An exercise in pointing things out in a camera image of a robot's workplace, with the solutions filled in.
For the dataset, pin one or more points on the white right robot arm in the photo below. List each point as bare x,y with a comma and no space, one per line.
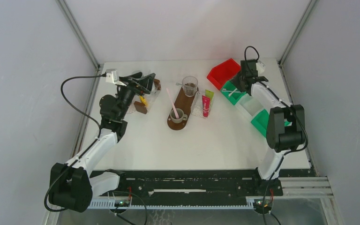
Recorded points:
285,132

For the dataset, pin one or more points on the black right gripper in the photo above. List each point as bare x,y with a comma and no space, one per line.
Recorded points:
236,82

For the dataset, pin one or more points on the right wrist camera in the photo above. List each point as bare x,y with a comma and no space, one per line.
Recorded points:
260,67

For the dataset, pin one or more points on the clear textured acrylic holder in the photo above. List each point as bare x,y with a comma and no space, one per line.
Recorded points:
197,105

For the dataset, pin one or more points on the green toothpaste tube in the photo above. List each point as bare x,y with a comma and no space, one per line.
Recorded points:
209,94

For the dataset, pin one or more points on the white storage bin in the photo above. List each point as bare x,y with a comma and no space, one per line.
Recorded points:
249,107

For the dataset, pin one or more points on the red storage bin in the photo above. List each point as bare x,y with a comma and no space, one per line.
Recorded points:
223,72

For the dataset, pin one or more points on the red toothpaste tube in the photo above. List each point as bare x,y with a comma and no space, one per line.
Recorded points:
205,106

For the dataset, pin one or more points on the pink toothbrush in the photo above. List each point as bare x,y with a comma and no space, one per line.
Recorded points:
173,105

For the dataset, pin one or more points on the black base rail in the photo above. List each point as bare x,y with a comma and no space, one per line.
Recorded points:
195,187

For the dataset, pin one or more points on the brown oval wooden tray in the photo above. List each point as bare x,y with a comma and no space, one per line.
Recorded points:
184,105

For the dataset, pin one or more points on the yellow toothpaste tube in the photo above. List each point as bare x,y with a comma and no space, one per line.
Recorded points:
143,100

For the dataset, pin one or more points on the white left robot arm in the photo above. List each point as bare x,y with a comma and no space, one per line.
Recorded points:
71,185

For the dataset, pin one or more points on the clear glass tumbler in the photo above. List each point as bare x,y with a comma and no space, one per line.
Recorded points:
189,84

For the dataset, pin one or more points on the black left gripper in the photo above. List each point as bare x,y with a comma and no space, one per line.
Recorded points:
146,81

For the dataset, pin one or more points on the grey ceramic cup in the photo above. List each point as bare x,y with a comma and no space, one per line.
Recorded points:
183,116

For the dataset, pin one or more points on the green bin with toothbrushes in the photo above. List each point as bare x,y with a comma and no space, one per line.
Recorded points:
236,96

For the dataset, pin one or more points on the green bin with toothpaste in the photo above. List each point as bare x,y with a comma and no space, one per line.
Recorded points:
260,121

